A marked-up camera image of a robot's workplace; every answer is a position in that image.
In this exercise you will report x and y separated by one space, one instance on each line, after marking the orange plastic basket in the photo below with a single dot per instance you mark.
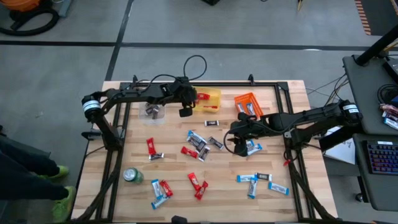
248 99

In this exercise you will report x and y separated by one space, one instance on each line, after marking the orange shop vacuum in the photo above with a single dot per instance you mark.
18 3

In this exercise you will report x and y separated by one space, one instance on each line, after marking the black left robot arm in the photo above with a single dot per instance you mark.
136 95

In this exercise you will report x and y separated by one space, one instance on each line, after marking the black floor object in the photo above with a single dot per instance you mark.
211 2

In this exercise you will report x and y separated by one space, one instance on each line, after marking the red KitKat mini bar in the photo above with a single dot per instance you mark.
151 146
210 107
203 96
166 188
194 182
189 152
201 190

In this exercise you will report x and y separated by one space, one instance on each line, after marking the small red clip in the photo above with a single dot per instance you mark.
286 162

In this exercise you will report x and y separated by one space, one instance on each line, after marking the grey keyboard shelf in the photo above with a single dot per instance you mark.
379 189

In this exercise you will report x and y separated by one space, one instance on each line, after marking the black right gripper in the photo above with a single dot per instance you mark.
252 129

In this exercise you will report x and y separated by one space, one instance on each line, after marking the black backlit keyboard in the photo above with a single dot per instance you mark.
384 157

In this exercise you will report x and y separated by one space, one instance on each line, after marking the clear plastic bin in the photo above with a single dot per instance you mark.
143 119

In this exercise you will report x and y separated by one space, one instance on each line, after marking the pale wooden stick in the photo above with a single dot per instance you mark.
300 4

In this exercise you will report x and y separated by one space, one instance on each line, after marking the white paper sheet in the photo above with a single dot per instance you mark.
342 154

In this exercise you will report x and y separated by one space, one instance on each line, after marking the grey desk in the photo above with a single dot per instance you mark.
363 93

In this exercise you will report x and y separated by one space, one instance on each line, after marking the grey power strip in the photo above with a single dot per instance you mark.
64 7

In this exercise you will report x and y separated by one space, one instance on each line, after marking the black slanted pole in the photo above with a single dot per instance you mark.
373 49

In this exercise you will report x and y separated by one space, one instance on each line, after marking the black laptop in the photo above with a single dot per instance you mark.
392 70

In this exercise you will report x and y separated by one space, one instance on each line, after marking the brown Hershey's mini bar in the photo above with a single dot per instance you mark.
264 176
215 142
155 114
156 156
212 123
204 153
150 109
201 147
192 141

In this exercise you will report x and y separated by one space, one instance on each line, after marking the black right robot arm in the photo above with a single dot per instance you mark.
311 119

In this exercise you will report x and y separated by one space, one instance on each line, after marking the yellow plastic bin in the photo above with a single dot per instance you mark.
214 93

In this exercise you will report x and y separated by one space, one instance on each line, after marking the green soda can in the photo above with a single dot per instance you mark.
132 175

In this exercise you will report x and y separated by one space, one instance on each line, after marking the person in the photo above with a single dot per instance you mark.
18 183

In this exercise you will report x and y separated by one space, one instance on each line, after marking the blue white candy pack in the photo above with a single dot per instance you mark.
391 123
387 115

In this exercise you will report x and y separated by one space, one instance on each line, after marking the blue white mini bar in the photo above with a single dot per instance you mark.
278 188
250 143
251 109
255 150
157 188
252 188
159 202
241 107
246 178
195 135

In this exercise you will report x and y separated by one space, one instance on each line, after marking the black caster wheel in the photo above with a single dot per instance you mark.
360 197

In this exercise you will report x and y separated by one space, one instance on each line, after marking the dark red candy pack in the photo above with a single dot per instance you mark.
388 109

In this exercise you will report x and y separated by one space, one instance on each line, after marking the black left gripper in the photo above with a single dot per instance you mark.
182 91

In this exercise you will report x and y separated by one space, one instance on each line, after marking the dark mat orange striped edge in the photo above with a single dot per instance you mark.
382 15

